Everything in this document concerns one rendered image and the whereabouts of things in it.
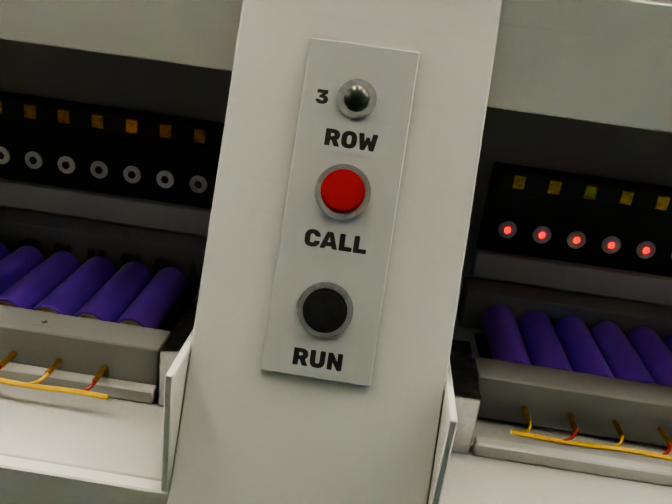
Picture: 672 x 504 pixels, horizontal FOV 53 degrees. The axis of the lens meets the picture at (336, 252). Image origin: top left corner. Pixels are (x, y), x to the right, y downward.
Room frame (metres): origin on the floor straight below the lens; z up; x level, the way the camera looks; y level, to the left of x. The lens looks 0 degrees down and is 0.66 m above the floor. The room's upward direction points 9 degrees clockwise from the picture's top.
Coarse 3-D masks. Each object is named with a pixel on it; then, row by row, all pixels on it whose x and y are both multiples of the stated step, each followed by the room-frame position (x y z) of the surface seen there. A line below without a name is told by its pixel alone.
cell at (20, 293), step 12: (60, 252) 0.38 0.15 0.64; (48, 264) 0.36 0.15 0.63; (60, 264) 0.37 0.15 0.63; (72, 264) 0.38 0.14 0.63; (24, 276) 0.35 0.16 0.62; (36, 276) 0.35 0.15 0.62; (48, 276) 0.36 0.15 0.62; (60, 276) 0.36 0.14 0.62; (12, 288) 0.34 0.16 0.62; (24, 288) 0.34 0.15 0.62; (36, 288) 0.34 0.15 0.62; (48, 288) 0.35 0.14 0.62; (0, 300) 0.33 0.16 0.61; (12, 300) 0.33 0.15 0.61; (24, 300) 0.33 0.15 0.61; (36, 300) 0.34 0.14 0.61
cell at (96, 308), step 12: (132, 264) 0.38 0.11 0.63; (120, 276) 0.36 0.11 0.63; (132, 276) 0.37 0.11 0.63; (144, 276) 0.38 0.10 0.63; (108, 288) 0.35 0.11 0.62; (120, 288) 0.35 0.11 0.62; (132, 288) 0.36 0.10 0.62; (96, 300) 0.33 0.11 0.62; (108, 300) 0.34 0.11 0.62; (120, 300) 0.34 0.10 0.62; (132, 300) 0.36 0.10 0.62; (84, 312) 0.32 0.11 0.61; (96, 312) 0.33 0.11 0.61; (108, 312) 0.33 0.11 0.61; (120, 312) 0.34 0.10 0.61
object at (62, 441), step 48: (0, 192) 0.42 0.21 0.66; (48, 192) 0.42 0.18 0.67; (96, 192) 0.42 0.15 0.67; (0, 384) 0.30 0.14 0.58; (0, 432) 0.27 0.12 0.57; (48, 432) 0.27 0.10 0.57; (96, 432) 0.28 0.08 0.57; (144, 432) 0.28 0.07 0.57; (0, 480) 0.25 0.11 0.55; (48, 480) 0.25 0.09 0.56; (96, 480) 0.25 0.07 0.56; (144, 480) 0.25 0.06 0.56
